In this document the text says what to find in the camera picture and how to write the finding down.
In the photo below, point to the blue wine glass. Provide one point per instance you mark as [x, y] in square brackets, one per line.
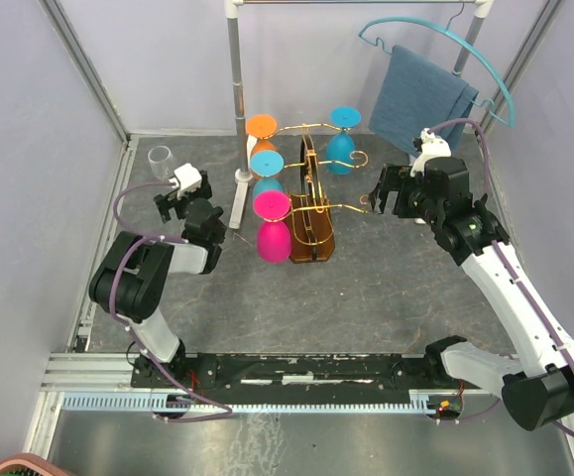
[266, 165]
[342, 145]

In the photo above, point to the white metal clothes rail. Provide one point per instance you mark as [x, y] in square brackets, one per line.
[243, 176]

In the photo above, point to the pink basket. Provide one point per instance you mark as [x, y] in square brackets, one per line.
[28, 464]

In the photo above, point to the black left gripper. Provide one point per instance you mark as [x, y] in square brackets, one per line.
[169, 202]

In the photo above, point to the blue folded towel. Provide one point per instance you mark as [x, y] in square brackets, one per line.
[417, 94]

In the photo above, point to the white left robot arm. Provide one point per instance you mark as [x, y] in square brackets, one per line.
[131, 278]

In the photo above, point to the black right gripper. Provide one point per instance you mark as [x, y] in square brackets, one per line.
[392, 179]

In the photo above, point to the clear wine glass front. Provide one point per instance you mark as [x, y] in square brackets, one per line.
[162, 162]

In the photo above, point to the pink wine glass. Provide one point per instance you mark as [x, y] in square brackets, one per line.
[273, 236]

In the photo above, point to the gold wire wine glass rack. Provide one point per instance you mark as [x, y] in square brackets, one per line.
[309, 219]

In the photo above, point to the teal clothes hanger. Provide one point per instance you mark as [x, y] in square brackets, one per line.
[489, 104]

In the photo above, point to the light blue cable duct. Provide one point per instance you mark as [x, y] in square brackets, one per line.
[167, 404]

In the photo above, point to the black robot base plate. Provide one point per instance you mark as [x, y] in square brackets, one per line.
[317, 378]

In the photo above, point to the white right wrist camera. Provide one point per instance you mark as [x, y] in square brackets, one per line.
[428, 146]

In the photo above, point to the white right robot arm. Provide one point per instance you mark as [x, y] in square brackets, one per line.
[537, 386]

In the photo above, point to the orange wine glass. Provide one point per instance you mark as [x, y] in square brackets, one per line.
[261, 128]

